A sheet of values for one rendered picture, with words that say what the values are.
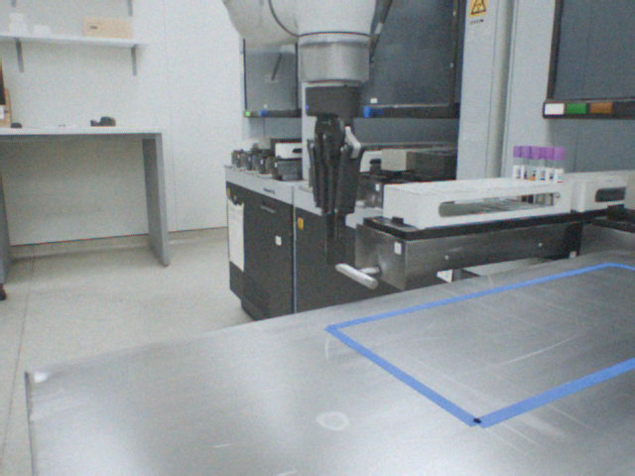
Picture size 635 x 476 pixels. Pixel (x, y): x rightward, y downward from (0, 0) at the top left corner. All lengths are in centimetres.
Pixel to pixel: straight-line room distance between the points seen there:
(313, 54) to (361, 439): 51
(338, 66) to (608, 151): 69
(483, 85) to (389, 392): 95
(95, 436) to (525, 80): 98
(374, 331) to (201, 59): 397
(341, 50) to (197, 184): 365
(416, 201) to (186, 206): 361
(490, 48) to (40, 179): 344
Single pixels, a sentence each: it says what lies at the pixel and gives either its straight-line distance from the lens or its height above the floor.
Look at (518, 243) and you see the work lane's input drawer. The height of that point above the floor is 78.
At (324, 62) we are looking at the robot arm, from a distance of 67.
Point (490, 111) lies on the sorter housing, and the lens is 118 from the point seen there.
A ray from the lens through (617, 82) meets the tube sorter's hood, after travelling 98.
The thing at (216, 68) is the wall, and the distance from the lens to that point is 430.
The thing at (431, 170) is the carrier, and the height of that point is 84.
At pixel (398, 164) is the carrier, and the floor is 85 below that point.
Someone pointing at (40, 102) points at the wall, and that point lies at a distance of 414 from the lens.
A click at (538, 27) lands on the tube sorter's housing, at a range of 111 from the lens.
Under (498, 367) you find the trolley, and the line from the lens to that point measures 35.
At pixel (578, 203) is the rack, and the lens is 96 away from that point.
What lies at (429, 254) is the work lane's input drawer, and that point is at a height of 78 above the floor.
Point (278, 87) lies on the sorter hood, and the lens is 216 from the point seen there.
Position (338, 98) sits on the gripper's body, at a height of 99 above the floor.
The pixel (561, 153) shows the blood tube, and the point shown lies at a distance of 93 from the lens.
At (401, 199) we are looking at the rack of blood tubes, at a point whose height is 85.
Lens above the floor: 97
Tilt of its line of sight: 13 degrees down
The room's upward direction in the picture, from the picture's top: straight up
